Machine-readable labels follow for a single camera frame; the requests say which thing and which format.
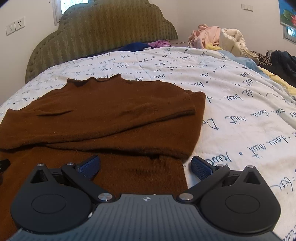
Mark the light blue blanket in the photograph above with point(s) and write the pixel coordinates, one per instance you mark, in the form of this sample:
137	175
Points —
243	61

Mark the dark blue garment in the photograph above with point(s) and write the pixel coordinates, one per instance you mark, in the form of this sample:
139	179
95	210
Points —
134	47

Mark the purple garment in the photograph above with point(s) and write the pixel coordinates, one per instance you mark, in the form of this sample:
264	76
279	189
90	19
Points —
158	44

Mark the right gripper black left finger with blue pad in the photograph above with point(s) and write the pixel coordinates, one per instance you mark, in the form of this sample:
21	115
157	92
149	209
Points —
81	175

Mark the brown knit sweater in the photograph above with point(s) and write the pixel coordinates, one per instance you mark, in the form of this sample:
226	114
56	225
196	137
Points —
142	131

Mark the olive green padded headboard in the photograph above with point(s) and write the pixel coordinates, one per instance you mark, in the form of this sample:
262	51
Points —
96	27

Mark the white double wall switch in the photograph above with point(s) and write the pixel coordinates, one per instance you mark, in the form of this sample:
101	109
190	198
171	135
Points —
247	7

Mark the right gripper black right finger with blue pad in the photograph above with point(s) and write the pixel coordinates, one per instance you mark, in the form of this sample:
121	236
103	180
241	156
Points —
210	176

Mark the yellow blanket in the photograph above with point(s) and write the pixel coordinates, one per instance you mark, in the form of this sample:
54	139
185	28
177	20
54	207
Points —
282	79

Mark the dark clothes pile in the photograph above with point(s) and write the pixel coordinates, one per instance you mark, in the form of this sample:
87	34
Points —
280	63

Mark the window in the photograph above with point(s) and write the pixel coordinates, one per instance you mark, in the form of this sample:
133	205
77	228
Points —
60	6

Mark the pink clothes pile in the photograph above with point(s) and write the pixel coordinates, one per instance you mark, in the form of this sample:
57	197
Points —
204	36

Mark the white script-print bed quilt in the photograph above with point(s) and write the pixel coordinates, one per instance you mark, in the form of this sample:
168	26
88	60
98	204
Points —
248	118

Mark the cream puffy jacket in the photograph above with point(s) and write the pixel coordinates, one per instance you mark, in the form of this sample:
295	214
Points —
232	40

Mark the flower picture on wall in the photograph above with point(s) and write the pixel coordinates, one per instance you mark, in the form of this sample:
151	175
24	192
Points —
287	12

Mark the white wall socket plate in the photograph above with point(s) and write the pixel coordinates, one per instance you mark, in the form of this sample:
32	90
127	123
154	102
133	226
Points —
10	29

